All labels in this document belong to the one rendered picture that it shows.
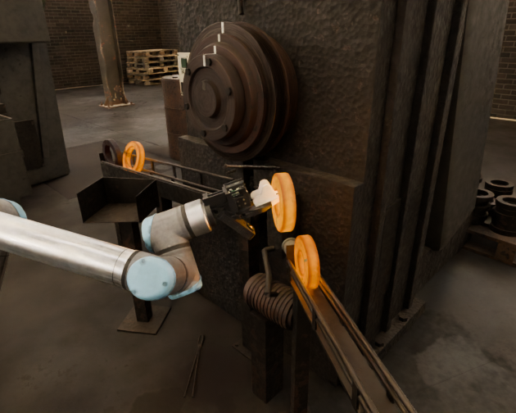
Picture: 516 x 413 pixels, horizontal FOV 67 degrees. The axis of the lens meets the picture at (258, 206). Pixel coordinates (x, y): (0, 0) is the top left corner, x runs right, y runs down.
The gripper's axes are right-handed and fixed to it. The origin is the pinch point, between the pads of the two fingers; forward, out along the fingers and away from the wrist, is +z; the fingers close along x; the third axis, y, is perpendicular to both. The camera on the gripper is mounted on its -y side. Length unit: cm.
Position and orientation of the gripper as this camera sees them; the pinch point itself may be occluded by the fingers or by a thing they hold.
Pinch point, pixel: (282, 195)
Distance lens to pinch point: 102.7
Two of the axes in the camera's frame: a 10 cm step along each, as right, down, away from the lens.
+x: -1.7, -4.1, 9.0
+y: -2.9, -8.5, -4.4
